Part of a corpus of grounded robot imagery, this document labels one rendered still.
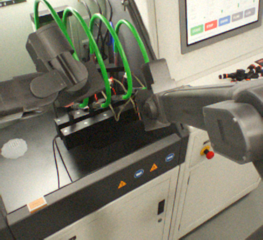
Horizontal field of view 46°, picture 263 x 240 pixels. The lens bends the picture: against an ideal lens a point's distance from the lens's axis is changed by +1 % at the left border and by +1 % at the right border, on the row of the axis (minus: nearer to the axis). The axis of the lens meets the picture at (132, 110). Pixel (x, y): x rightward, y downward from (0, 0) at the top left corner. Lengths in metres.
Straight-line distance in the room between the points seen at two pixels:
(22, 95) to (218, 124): 0.35
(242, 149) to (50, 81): 0.37
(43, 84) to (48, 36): 0.10
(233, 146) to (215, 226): 1.83
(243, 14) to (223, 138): 1.25
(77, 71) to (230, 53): 1.01
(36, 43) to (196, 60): 0.88
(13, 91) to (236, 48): 1.15
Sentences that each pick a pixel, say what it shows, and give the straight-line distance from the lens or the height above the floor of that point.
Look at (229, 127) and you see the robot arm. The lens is 0.22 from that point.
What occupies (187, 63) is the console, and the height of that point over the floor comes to 1.07.
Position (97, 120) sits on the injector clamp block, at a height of 0.98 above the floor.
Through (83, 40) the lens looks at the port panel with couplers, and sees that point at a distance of 1.33.
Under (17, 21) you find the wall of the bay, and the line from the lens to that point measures 1.21.
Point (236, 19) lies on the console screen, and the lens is 1.44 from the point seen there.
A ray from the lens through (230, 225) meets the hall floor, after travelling 2.08.
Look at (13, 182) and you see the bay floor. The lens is 1.22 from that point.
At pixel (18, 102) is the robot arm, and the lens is 0.51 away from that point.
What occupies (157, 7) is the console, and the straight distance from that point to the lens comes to 1.15.
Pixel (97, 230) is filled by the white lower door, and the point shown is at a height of 0.66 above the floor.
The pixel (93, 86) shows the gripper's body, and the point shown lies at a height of 1.37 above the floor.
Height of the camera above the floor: 1.76
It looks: 42 degrees down
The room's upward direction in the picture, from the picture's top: straight up
